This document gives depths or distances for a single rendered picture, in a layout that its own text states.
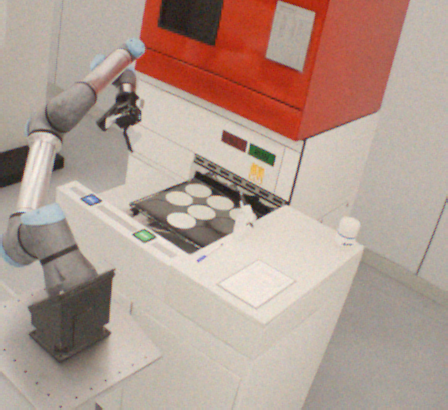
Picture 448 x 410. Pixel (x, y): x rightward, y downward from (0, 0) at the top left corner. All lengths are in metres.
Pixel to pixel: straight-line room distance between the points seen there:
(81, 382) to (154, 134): 1.32
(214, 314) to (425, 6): 2.27
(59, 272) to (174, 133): 1.12
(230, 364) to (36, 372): 0.58
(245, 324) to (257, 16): 1.04
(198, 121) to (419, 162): 1.60
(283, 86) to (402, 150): 1.65
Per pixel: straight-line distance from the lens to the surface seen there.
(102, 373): 1.63
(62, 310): 1.53
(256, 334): 1.69
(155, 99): 2.56
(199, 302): 1.78
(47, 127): 1.88
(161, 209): 2.19
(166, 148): 2.57
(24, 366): 1.64
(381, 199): 3.76
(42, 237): 1.58
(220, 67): 2.24
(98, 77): 1.94
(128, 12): 4.80
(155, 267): 1.85
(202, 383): 1.95
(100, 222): 1.98
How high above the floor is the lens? 2.00
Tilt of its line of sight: 28 degrees down
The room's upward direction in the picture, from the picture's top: 12 degrees clockwise
